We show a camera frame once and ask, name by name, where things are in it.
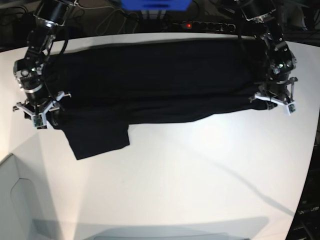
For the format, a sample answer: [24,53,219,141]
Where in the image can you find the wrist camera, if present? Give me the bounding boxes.
[32,115,47,129]
[285,101,297,116]

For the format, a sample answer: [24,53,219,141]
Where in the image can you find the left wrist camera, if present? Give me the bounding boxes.
[285,101,297,116]

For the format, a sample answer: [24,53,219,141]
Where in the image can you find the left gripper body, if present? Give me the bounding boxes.
[249,77,298,114]

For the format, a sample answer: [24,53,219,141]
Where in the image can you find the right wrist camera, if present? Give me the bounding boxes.
[32,115,47,129]

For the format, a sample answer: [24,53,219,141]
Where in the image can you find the black T-shirt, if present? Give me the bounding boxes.
[47,39,268,160]

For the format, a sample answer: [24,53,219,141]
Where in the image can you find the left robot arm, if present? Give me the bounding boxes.
[235,0,298,115]

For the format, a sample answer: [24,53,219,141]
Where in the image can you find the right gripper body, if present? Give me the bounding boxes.
[12,91,72,129]

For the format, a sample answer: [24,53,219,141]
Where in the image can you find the black power strip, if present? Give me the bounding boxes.
[166,21,236,35]

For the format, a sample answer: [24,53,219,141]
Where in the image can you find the blue plastic box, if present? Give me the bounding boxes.
[120,0,192,11]

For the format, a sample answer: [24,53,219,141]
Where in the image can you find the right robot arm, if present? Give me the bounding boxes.
[13,0,77,129]

